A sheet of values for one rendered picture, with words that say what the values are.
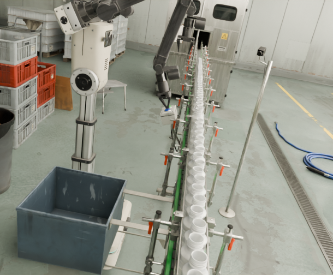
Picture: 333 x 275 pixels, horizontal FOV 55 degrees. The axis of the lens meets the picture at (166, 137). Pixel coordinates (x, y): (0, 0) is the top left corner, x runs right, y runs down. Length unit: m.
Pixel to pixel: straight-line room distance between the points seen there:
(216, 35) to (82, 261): 5.11
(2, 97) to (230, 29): 3.92
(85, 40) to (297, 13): 10.42
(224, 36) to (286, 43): 6.07
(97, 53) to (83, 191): 0.73
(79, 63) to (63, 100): 3.03
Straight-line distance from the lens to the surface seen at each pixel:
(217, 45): 5.93
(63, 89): 4.74
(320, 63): 12.23
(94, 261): 1.22
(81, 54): 1.79
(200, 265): 0.73
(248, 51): 11.60
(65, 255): 1.24
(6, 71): 3.44
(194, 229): 0.82
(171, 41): 1.63
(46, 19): 8.30
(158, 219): 0.93
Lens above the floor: 1.65
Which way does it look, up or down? 23 degrees down
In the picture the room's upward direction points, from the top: 10 degrees clockwise
